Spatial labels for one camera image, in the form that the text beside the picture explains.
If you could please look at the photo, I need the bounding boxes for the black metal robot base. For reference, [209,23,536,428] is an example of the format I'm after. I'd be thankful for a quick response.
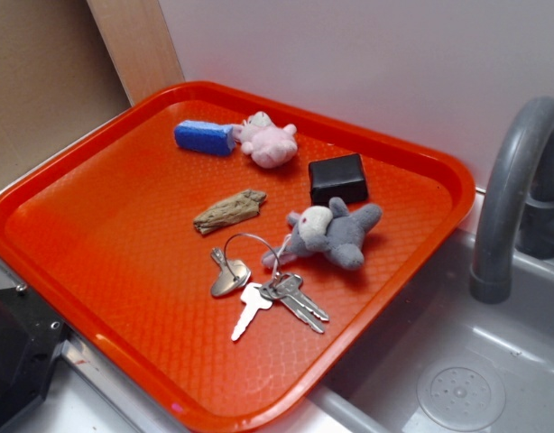
[0,288,68,431]

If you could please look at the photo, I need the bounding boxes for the gray plush animal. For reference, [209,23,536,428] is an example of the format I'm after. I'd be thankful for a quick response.
[262,197,383,271]

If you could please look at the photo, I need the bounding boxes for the pink plush animal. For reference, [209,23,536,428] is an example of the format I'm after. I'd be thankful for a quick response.
[232,111,298,169]

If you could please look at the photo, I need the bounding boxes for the brown wood piece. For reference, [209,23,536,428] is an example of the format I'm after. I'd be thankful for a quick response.
[193,189,267,235]

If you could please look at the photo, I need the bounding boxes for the silver house key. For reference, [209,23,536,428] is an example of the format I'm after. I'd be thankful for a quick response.
[259,285,325,334]
[274,272,329,322]

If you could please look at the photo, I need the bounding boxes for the black rectangular block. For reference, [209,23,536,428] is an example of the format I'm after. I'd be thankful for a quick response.
[308,153,369,206]

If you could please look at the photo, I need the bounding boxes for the white head silver key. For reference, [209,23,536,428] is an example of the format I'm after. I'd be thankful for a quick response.
[231,282,273,342]

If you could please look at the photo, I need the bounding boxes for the blue sponge block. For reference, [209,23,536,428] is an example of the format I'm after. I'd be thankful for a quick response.
[173,120,235,157]

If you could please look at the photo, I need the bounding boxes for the orange plastic tray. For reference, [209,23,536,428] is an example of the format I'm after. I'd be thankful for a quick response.
[0,82,475,432]

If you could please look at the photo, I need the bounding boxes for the gray plastic sink basin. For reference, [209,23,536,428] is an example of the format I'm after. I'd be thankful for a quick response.
[310,231,554,432]

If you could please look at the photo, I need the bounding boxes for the light wooden board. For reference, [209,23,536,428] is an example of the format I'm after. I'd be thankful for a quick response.
[88,0,185,105]

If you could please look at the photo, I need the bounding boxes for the gray toy faucet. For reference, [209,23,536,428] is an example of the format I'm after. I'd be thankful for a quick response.
[470,97,554,304]

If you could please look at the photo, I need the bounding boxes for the sink drain cover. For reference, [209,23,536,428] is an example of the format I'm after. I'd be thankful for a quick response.
[417,357,506,431]

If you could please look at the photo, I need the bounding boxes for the silver key ring wire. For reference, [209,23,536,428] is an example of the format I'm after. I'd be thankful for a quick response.
[223,232,283,276]

